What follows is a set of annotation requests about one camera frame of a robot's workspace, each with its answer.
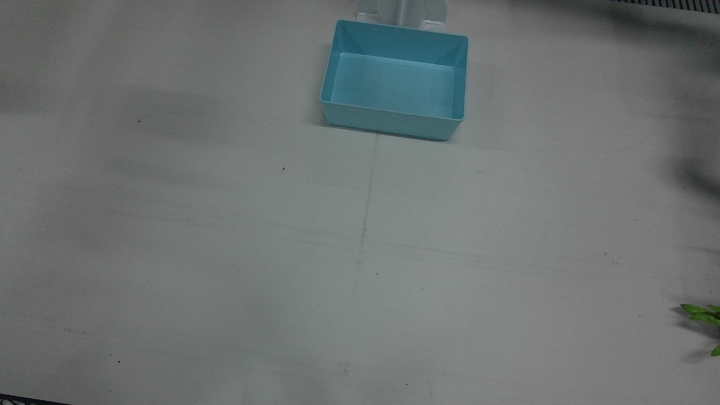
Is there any green leafy toy fruit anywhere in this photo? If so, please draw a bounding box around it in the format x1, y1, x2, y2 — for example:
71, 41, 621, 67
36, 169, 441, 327
679, 303, 720, 357

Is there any light blue plastic bin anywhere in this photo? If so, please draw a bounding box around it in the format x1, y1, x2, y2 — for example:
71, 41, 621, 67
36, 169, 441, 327
319, 19, 470, 142

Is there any white plastic stand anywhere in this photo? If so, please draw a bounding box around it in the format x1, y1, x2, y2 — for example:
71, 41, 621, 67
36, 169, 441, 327
355, 0, 449, 30

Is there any dark striped vent grille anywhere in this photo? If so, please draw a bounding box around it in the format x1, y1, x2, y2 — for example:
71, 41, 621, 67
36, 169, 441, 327
610, 0, 720, 13

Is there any black mat edge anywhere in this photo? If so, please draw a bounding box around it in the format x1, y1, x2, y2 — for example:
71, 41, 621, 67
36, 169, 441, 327
0, 393, 71, 405

